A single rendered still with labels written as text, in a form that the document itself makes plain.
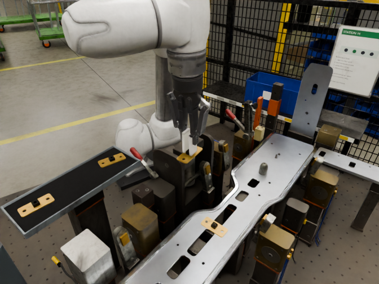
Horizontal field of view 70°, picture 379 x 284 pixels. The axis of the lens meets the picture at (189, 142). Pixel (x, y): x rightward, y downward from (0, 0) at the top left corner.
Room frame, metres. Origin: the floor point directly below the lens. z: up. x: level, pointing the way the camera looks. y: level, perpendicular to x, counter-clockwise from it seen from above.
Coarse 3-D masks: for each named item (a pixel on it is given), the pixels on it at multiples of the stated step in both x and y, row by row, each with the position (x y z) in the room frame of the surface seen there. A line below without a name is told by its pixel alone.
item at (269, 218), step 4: (264, 216) 0.52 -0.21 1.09; (268, 216) 0.51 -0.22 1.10; (272, 216) 0.51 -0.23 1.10; (264, 220) 0.51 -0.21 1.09; (268, 220) 0.50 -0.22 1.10; (272, 220) 0.50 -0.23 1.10; (260, 224) 0.52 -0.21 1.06; (264, 224) 0.50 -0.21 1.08; (268, 224) 0.50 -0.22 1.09; (260, 228) 0.51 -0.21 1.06; (264, 228) 0.50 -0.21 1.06; (256, 232) 0.53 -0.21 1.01; (264, 232) 0.50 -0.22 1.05; (256, 236) 0.51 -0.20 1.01; (252, 240) 0.52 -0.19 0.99; (256, 240) 0.51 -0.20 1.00
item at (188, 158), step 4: (200, 148) 0.65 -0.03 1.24; (188, 152) 0.62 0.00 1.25; (196, 152) 0.63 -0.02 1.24; (180, 156) 0.62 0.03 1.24; (184, 156) 0.62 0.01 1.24; (188, 156) 0.62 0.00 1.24; (192, 156) 0.62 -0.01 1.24; (180, 160) 0.60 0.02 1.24; (184, 160) 0.60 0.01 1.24; (188, 160) 0.60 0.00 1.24
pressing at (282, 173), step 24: (264, 144) 1.02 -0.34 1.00; (288, 144) 1.02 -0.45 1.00; (240, 168) 0.85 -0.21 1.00; (288, 168) 0.85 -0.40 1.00; (264, 192) 0.71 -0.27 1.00; (192, 216) 0.60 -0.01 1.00; (216, 216) 0.60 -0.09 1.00; (240, 216) 0.60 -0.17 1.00; (168, 240) 0.51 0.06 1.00; (192, 240) 0.51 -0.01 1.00; (216, 240) 0.51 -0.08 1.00; (240, 240) 0.51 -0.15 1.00; (144, 264) 0.43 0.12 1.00; (168, 264) 0.43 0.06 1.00; (192, 264) 0.43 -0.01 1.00; (216, 264) 0.43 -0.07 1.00
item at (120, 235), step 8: (120, 232) 0.46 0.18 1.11; (128, 232) 0.47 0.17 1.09; (120, 240) 0.45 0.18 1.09; (128, 240) 0.45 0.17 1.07; (120, 248) 0.44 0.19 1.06; (128, 248) 0.45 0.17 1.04; (120, 256) 0.44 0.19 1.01; (128, 256) 0.44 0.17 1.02; (136, 256) 0.46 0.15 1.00; (128, 264) 0.43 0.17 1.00
